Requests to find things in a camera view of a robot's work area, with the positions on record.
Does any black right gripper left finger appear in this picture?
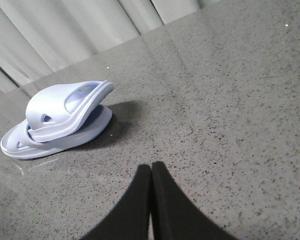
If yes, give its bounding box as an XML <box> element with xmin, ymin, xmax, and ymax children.
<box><xmin>82</xmin><ymin>164</ymin><xmax>151</xmax><ymax>240</ymax></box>

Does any light blue slipper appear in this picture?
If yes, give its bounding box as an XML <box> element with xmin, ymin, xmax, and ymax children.
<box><xmin>0</xmin><ymin>104</ymin><xmax>113</xmax><ymax>160</ymax></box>
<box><xmin>25</xmin><ymin>80</ymin><xmax>115</xmax><ymax>143</ymax></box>

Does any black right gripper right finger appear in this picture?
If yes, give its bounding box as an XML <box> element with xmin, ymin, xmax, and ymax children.
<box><xmin>151</xmin><ymin>161</ymin><xmax>235</xmax><ymax>240</ymax></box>

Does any beige pleated curtain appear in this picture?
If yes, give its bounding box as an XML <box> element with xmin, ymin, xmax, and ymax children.
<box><xmin>0</xmin><ymin>0</ymin><xmax>206</xmax><ymax>94</ymax></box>

